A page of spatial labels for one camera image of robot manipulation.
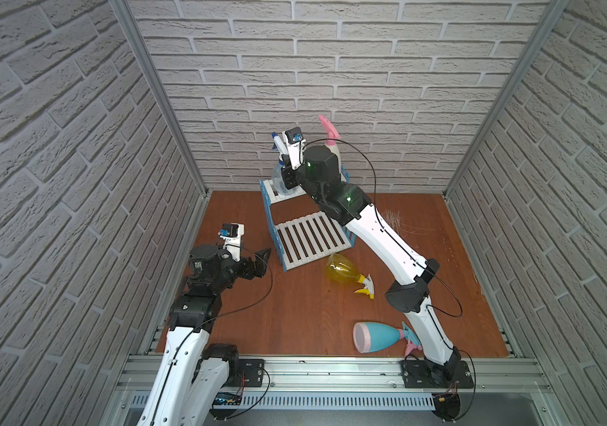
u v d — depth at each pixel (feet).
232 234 1.96
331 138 2.43
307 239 3.30
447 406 2.28
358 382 2.40
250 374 2.40
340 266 2.88
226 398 2.36
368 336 2.39
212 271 1.70
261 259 2.11
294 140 1.86
